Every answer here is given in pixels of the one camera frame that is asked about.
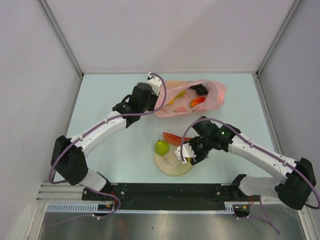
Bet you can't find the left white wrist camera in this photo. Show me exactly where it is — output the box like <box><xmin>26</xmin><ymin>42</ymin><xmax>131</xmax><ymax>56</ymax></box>
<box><xmin>147</xmin><ymin>72</ymin><xmax>163</xmax><ymax>95</ymax></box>

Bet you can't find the yellow fake lemon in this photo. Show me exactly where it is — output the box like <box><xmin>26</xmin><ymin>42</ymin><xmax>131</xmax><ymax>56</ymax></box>
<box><xmin>167</xmin><ymin>99</ymin><xmax>175</xmax><ymax>105</ymax></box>

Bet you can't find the red orange fake fruit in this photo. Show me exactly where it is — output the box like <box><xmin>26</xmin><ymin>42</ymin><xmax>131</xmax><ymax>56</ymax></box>
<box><xmin>189</xmin><ymin>96</ymin><xmax>206</xmax><ymax>108</ymax></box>

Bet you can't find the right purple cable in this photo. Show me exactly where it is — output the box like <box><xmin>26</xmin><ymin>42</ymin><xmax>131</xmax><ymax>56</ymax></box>
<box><xmin>181</xmin><ymin>117</ymin><xmax>320</xmax><ymax>235</ymax></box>

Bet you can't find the round cream plate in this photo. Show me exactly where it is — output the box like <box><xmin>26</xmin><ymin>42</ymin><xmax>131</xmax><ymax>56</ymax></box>
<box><xmin>153</xmin><ymin>144</ymin><xmax>193</xmax><ymax>177</ymax></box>

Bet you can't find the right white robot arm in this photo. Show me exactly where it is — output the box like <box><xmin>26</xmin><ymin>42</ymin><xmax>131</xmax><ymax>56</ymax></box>
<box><xmin>177</xmin><ymin>116</ymin><xmax>320</xmax><ymax>210</ymax></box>

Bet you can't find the green fake pear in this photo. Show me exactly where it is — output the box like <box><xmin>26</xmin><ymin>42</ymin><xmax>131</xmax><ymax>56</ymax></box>
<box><xmin>154</xmin><ymin>140</ymin><xmax>170</xmax><ymax>156</ymax></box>

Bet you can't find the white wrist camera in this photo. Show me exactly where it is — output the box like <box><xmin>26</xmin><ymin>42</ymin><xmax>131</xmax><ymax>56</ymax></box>
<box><xmin>147</xmin><ymin>72</ymin><xmax>163</xmax><ymax>95</ymax></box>
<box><xmin>174</xmin><ymin>143</ymin><xmax>196</xmax><ymax>164</ymax></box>

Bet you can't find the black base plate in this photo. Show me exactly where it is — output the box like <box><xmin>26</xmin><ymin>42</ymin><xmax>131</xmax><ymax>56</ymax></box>
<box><xmin>81</xmin><ymin>182</ymin><xmax>261</xmax><ymax>218</ymax></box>

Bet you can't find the red watermelon slice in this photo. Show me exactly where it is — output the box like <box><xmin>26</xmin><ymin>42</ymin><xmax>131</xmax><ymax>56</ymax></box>
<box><xmin>162</xmin><ymin>132</ymin><xmax>182</xmax><ymax>146</ymax></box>

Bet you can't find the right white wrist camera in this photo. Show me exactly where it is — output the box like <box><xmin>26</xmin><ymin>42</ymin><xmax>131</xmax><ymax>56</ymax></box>
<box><xmin>174</xmin><ymin>143</ymin><xmax>196</xmax><ymax>164</ymax></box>

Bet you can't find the dark fake grape bunch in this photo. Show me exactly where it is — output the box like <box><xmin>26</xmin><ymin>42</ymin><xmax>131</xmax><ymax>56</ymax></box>
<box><xmin>189</xmin><ymin>84</ymin><xmax>209</xmax><ymax>96</ymax></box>

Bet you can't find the pink plastic bag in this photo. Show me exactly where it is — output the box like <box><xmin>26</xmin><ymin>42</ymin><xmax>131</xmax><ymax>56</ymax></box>
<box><xmin>155</xmin><ymin>79</ymin><xmax>227</xmax><ymax>118</ymax></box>

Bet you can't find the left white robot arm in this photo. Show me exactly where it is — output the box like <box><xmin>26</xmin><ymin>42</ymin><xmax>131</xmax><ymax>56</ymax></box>
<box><xmin>50</xmin><ymin>80</ymin><xmax>162</xmax><ymax>200</ymax></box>

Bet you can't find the yellow fake fruit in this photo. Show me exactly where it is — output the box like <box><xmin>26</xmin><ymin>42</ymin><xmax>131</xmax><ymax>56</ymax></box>
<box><xmin>174</xmin><ymin>90</ymin><xmax>186</xmax><ymax>99</ymax></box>

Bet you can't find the white slotted cable duct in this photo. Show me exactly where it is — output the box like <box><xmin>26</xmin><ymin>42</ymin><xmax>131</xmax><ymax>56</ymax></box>
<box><xmin>46</xmin><ymin>202</ymin><xmax>235</xmax><ymax>215</ymax></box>

